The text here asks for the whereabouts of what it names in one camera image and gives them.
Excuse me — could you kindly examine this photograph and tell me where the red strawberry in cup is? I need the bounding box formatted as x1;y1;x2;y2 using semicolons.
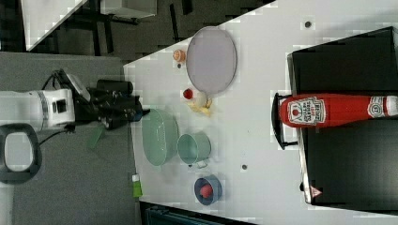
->
200;184;213;198

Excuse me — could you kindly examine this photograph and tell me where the peeled banana toy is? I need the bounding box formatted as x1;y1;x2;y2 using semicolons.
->
187;92;212;116

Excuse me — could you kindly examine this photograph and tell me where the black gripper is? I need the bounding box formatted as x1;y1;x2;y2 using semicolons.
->
73;80;143;129

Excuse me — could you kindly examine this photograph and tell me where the green white bottle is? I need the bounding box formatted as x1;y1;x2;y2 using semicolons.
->
131;174;143;198

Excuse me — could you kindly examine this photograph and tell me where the orange slice toy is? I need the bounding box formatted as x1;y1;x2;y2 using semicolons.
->
173;50;186;63

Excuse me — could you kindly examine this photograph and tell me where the black toaster oven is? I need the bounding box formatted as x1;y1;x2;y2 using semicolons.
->
271;26;397;215

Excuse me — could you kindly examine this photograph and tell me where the grey round plate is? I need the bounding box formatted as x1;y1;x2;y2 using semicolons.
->
186;26;237;95

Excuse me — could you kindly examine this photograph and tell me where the green cup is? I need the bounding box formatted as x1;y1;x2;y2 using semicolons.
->
176;131;211;169

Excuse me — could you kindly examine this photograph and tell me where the red strawberry toy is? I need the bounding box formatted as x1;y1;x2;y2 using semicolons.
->
183;88;193;99

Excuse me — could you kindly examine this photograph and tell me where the green oval colander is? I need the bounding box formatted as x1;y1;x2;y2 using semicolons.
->
142;109;179;166

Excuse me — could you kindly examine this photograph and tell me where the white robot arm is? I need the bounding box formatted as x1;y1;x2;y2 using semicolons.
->
1;80;145;132

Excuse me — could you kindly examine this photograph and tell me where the red plush ketchup bottle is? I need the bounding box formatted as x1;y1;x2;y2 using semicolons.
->
279;94;397;128

